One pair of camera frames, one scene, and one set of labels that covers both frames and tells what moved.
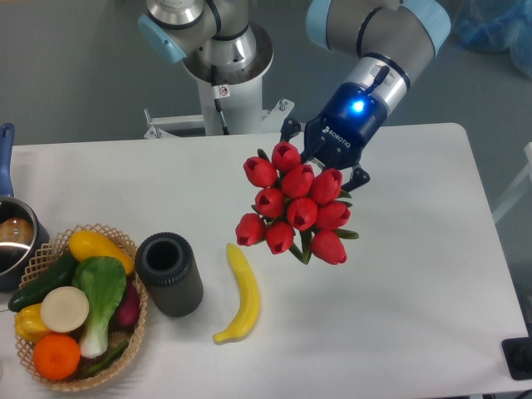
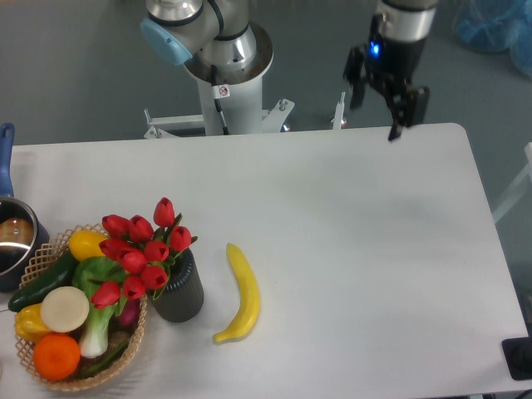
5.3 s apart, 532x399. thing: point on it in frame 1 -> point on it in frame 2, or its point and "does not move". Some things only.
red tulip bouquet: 297,209 -> 144,253
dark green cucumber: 57,276 does not move
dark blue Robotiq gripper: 334,137 -> 391,66
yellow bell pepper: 86,243 does not move
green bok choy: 101,281 does not move
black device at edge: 518,352 does not move
